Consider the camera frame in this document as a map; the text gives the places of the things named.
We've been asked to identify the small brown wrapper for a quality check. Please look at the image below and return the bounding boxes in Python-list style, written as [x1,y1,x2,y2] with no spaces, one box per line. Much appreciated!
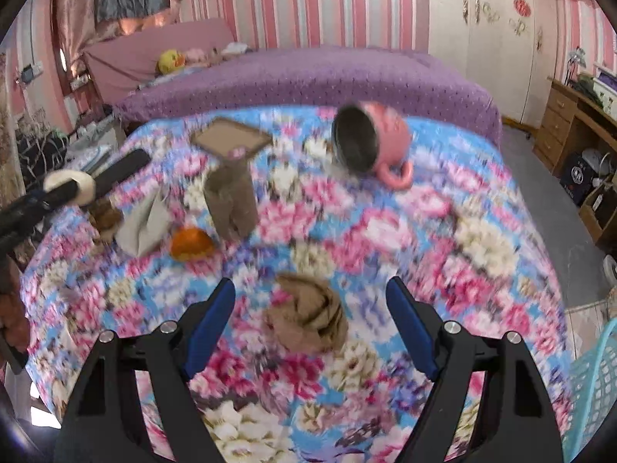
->
[87,199,123,243]

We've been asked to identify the beige paper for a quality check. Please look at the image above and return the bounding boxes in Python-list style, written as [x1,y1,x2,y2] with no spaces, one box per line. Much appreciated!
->
[115,188,172,257]

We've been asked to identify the orange plastic ball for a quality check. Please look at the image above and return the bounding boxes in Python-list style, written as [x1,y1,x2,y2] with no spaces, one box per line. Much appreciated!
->
[169,227,216,261]

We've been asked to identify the brown cardboard tube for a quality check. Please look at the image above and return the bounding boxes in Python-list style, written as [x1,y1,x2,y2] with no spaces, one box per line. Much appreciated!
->
[204,160,258,242]

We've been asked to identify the brown paper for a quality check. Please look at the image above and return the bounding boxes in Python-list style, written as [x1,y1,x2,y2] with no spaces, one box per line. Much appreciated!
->
[263,272,348,354]

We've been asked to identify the white tape roll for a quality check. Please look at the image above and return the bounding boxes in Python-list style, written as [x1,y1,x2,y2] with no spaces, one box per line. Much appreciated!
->
[43,169,96,207]

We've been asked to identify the person's left hand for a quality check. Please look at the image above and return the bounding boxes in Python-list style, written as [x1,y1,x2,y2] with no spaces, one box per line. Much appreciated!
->
[1,259,30,352]

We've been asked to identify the teal plastic laundry basket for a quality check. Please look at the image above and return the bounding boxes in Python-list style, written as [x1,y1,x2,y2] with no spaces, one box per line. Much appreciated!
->
[563,319,616,462]

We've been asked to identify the pink headboard cover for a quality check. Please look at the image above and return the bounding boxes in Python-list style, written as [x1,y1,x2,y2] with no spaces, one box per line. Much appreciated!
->
[83,19,235,105]

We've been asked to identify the floral blue pink bedsheet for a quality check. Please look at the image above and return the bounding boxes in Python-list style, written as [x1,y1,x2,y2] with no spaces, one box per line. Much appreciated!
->
[21,106,572,462]

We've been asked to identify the yellow duck plush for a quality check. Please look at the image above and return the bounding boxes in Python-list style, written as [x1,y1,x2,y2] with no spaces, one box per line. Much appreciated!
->
[157,49,186,75]

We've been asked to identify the brown phone case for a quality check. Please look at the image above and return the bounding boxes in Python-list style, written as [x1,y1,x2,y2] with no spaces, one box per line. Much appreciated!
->
[189,117,273,161]

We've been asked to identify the wooden desk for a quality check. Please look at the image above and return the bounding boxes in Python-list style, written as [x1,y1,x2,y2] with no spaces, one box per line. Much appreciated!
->
[532,79,616,252]

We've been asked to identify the purple dotted bed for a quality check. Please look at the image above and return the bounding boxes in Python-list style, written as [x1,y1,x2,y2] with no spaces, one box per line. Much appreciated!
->
[114,46,502,144]

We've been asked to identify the pink metal mug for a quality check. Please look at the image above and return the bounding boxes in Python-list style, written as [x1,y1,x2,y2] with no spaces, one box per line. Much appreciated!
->
[332,101,413,190]

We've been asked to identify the white wardrobe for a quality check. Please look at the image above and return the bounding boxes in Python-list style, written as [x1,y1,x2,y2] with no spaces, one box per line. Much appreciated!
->
[429,0,557,128]

